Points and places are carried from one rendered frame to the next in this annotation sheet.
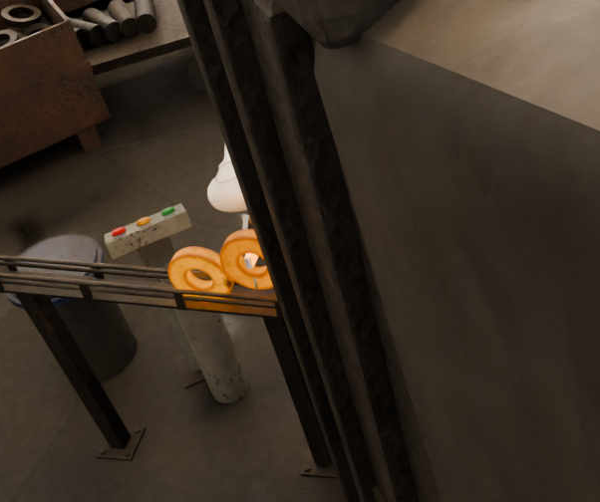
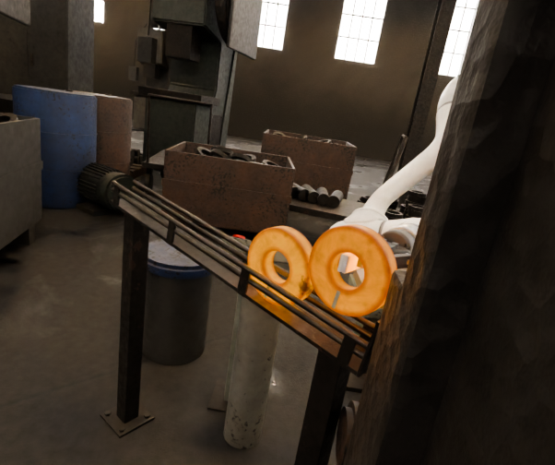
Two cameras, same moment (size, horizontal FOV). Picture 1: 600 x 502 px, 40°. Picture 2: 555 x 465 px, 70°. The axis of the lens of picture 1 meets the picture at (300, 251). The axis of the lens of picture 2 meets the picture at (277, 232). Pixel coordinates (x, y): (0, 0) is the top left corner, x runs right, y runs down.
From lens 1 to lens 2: 1.19 m
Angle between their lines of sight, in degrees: 25
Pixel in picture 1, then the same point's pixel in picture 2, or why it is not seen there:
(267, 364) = (285, 435)
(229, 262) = (321, 256)
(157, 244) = not seen: hidden behind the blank
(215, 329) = (261, 364)
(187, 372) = (219, 397)
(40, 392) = (114, 343)
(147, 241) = not seen: hidden behind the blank
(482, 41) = not seen: outside the picture
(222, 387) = (234, 426)
